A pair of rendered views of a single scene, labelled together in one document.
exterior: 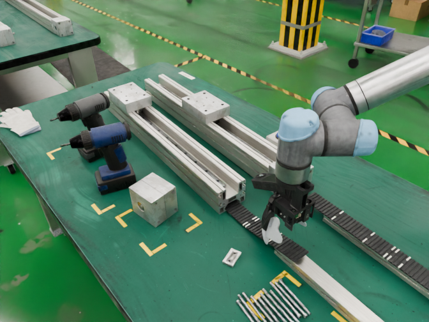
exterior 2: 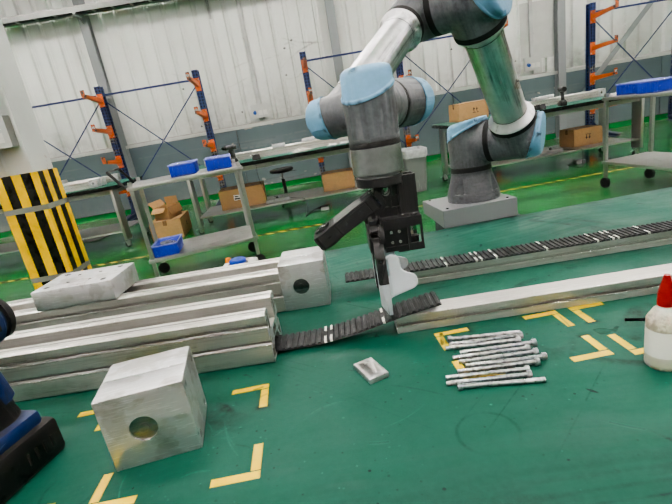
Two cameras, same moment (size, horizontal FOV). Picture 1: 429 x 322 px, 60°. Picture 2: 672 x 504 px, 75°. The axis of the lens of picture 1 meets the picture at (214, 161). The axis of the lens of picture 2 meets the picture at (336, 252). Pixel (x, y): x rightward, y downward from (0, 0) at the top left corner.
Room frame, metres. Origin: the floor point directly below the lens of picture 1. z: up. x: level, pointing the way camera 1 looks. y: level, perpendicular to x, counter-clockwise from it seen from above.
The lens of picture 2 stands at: (0.29, 0.41, 1.13)
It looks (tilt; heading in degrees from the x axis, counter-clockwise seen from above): 17 degrees down; 308
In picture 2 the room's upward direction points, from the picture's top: 10 degrees counter-clockwise
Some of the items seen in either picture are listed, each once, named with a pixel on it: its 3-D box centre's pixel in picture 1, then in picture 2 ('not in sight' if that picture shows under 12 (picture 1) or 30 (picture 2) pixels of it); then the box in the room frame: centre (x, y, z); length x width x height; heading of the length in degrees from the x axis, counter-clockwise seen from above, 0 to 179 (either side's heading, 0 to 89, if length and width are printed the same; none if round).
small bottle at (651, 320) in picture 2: not in sight; (664, 320); (0.28, -0.18, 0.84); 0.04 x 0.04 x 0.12
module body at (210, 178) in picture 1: (163, 137); (41, 361); (1.12, 0.18, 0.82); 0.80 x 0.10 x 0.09; 36
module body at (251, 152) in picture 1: (205, 121); (97, 313); (1.23, 0.03, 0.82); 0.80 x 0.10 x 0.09; 36
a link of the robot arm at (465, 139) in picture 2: not in sight; (470, 141); (0.74, -0.89, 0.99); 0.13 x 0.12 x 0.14; 179
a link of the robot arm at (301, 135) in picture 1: (298, 138); (370, 106); (0.63, -0.17, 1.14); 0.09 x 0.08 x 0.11; 89
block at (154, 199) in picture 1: (157, 197); (157, 399); (0.80, 0.17, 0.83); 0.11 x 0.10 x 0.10; 137
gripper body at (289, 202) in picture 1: (291, 197); (389, 213); (0.63, -0.17, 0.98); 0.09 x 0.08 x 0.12; 36
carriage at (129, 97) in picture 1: (130, 99); not in sight; (1.33, 0.33, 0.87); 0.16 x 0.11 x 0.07; 36
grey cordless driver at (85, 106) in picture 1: (85, 130); not in sight; (1.08, 0.44, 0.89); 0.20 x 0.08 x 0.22; 132
